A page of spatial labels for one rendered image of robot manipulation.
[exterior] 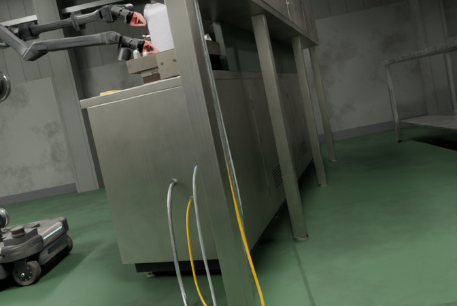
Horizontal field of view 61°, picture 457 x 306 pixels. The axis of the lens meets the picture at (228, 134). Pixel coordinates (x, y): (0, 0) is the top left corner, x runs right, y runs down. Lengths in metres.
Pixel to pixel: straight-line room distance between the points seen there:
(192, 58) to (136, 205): 0.97
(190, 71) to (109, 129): 0.86
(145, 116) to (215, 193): 0.75
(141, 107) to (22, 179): 4.53
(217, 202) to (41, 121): 4.96
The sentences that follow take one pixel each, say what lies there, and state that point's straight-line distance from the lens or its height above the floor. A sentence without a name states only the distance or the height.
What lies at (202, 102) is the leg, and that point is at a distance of 1.05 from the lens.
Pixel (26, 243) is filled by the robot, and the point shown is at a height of 0.23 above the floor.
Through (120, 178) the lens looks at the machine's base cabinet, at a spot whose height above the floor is 0.51.
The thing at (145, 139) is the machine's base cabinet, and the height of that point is 0.67.
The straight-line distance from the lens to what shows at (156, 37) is 2.00.
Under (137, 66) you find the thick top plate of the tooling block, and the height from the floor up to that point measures 0.99.
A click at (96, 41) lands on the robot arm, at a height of 1.18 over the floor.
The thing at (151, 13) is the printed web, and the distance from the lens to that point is 2.03.
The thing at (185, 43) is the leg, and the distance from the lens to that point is 1.07.
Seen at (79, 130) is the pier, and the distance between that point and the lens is 5.47.
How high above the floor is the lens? 0.74
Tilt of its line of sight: 4 degrees down
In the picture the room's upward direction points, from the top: 11 degrees counter-clockwise
